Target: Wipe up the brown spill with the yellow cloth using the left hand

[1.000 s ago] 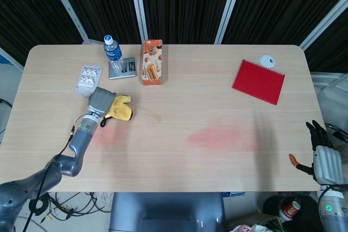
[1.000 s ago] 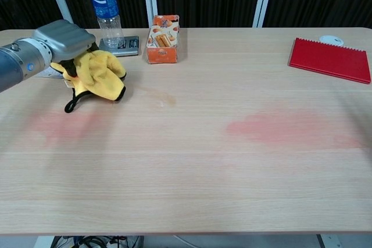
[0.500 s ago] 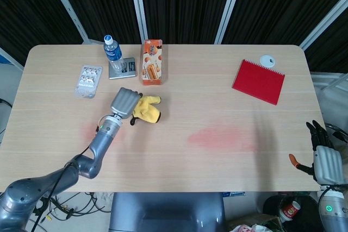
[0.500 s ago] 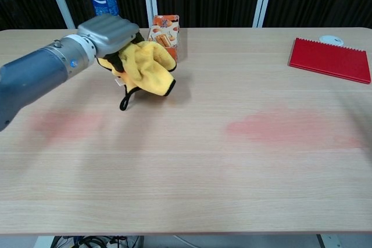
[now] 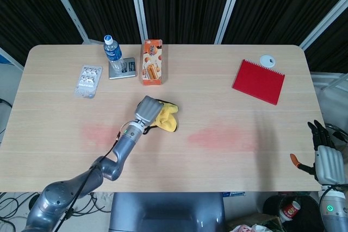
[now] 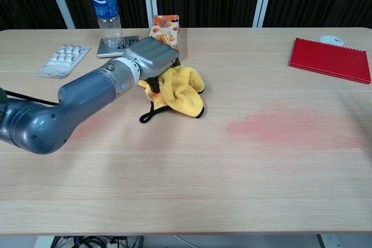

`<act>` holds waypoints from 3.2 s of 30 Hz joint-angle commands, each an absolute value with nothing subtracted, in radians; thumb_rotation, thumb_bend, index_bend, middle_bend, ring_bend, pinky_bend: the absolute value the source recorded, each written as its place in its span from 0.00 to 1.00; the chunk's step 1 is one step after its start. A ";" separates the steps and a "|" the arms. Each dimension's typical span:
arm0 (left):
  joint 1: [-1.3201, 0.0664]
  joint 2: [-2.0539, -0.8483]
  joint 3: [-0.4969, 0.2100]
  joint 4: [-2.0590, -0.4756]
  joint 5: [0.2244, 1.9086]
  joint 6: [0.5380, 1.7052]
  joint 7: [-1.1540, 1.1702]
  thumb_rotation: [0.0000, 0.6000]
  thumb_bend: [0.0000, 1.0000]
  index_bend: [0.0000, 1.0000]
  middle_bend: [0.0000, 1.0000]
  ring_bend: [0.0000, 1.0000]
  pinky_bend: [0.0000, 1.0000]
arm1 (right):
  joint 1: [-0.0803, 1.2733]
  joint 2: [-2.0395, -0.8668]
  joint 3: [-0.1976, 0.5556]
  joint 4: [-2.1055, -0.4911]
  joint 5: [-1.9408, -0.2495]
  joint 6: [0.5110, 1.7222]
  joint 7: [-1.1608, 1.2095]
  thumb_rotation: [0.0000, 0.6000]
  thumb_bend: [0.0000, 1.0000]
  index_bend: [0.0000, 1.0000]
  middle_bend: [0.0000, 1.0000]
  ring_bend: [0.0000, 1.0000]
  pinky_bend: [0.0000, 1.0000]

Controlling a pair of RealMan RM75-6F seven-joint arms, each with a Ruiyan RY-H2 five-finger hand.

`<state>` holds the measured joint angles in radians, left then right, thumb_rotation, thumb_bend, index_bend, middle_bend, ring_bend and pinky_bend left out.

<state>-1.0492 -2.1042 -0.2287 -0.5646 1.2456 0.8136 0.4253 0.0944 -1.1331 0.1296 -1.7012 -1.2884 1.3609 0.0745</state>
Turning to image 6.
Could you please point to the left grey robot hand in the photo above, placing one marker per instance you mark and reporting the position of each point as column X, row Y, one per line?
column 151, row 56

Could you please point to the yellow cloth with black trim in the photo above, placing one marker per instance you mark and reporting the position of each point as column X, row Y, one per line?
column 183, row 91

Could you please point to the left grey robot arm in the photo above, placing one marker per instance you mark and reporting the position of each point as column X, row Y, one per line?
column 81, row 100

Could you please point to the orange snack box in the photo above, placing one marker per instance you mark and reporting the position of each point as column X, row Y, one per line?
column 167, row 28

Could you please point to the small silver digital scale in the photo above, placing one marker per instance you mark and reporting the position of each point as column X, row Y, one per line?
column 107, row 52

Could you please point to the clear bottle with blue label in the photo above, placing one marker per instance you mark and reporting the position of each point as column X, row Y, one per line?
column 107, row 12

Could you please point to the silver pill blister pack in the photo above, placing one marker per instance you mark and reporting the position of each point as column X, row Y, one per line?
column 62, row 60

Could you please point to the red spiral notebook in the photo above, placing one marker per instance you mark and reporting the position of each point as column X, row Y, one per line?
column 329, row 59

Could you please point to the white round lid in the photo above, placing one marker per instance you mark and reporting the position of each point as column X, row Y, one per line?
column 329, row 39

